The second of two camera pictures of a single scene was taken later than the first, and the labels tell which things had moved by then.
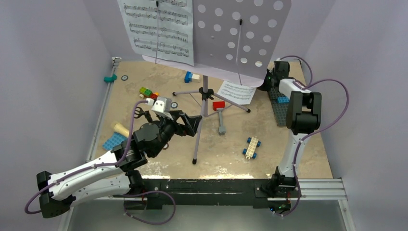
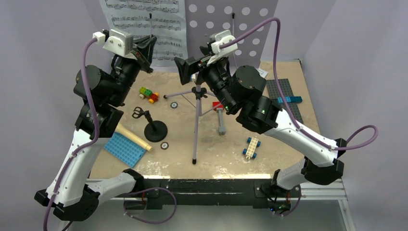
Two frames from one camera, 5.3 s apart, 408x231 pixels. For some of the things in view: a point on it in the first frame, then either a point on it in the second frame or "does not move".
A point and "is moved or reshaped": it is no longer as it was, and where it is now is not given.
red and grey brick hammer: (219, 106) does not move
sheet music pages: (160, 30) is moved or reshaped
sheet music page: (238, 93) is moved or reshaped
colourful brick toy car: (145, 92) does not move
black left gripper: (192, 121) to (146, 44)
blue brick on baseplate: (283, 99) does not move
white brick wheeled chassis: (249, 152) does not move
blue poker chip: (174, 105) does not move
